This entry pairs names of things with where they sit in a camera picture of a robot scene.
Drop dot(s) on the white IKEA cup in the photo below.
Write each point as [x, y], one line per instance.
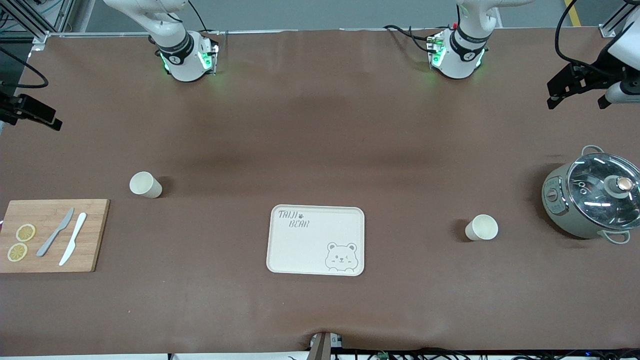
[482, 228]
[145, 184]

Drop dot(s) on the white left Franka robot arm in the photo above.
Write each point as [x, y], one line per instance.
[457, 65]

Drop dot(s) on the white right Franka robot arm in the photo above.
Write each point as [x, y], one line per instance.
[182, 65]

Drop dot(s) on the cream bear print tray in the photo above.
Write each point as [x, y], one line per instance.
[310, 245]

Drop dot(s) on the grey plastic knife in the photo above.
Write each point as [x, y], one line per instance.
[55, 233]

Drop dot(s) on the white plastic knife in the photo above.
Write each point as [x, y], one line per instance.
[75, 235]

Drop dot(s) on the lemon slice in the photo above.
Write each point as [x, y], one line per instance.
[25, 232]
[17, 252]

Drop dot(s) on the glass pot lid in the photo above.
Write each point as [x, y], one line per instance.
[595, 200]

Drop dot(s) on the wooden cutting board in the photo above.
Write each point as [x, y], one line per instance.
[95, 240]

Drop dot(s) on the grey-green electric cooking pot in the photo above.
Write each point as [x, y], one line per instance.
[565, 220]

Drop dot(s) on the aluminium profile post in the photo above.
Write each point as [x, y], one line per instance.
[617, 22]

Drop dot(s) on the aluminium frame struts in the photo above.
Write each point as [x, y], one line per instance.
[42, 39]

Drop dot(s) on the silver table edge rail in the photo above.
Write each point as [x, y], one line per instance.
[100, 34]

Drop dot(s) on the brown camera mount bracket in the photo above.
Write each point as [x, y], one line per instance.
[322, 347]

